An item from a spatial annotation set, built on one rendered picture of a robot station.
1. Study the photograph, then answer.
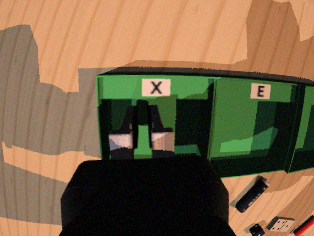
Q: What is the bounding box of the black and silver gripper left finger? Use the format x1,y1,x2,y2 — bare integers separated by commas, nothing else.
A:
109,106,139,160

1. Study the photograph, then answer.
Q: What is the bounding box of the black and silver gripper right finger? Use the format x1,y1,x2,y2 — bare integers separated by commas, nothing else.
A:
147,105,174,158

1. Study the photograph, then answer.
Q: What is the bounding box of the tan domino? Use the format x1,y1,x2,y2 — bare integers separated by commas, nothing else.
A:
267,216,295,232

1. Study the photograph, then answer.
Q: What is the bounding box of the green rack of bins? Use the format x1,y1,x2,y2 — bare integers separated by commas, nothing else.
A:
96,72,314,179

